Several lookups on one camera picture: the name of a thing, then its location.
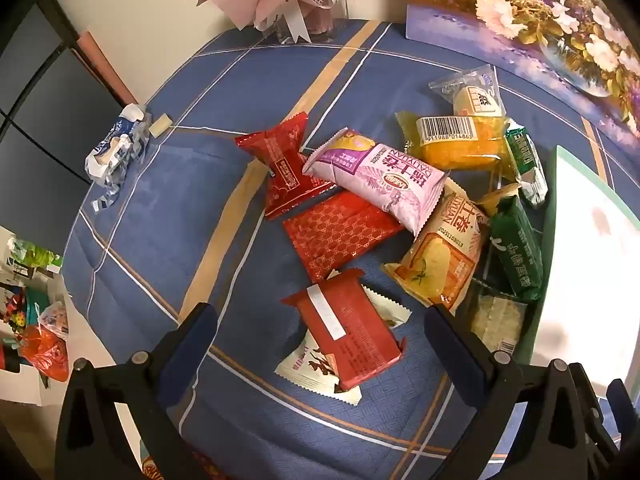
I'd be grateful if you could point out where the green printed bag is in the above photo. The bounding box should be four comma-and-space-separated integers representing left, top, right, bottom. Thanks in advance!
7, 240, 63, 273

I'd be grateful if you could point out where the white packet with black print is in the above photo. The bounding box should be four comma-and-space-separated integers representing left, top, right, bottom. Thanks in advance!
274, 285, 412, 405

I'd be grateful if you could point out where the red patterned snack packet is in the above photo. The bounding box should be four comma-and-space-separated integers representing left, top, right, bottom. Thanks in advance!
282, 191, 406, 283

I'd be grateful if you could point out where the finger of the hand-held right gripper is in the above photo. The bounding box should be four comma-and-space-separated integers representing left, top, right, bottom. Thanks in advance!
572, 364, 640, 480

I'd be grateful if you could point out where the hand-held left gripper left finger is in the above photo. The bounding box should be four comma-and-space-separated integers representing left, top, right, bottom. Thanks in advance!
55, 302, 218, 480

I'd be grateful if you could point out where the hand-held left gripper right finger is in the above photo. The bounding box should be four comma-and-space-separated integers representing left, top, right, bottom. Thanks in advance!
424, 304, 588, 480

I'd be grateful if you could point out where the white plastic bag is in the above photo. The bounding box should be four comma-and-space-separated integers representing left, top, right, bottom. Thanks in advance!
39, 301, 68, 338

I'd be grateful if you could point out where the green and white snack packet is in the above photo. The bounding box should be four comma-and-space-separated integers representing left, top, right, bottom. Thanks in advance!
502, 119, 548, 208

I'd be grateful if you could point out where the pink strip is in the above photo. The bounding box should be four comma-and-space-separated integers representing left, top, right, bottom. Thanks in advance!
75, 31, 146, 106

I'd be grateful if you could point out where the red twist-end snack packet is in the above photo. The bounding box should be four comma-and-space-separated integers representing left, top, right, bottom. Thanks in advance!
235, 112, 338, 221

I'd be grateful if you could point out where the dark grey cabinet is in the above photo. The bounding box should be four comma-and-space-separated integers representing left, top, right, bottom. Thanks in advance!
0, 0, 136, 231

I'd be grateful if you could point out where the pink snack bag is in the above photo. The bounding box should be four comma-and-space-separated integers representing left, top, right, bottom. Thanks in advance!
302, 129, 446, 236

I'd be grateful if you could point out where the yellow snack packet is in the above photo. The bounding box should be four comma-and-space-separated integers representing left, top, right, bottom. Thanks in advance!
395, 111, 516, 171

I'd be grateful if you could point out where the orange plastic bag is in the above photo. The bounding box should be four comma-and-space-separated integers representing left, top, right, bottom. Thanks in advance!
20, 325, 69, 381

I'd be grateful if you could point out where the orange chip bag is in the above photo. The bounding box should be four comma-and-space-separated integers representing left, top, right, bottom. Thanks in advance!
382, 177, 491, 316

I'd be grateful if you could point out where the flower painting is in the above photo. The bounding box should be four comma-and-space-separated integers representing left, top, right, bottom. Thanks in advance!
405, 0, 640, 138

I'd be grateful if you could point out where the red packet with white label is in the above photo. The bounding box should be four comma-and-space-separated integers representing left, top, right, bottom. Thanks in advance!
281, 268, 407, 392

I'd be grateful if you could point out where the blue checked tablecloth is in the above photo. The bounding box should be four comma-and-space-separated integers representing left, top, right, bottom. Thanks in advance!
62, 19, 640, 480

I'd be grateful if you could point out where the dark green snack packet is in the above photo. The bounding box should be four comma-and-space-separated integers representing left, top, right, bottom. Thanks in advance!
477, 184, 545, 302

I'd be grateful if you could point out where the white tray with green rim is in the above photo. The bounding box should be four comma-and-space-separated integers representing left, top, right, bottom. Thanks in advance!
515, 146, 640, 391

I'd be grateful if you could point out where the clear packet with rice cracker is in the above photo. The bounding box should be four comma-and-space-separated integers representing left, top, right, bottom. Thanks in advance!
457, 280, 531, 353

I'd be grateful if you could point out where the clear packet with cream pastry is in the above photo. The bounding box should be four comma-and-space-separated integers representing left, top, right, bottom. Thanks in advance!
429, 65, 503, 118

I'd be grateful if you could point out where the crumpled blue white wrapper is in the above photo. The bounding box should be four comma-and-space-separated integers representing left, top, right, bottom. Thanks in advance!
84, 103, 152, 211

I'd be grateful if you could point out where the teal container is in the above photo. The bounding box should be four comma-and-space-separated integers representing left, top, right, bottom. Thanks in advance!
22, 287, 51, 326

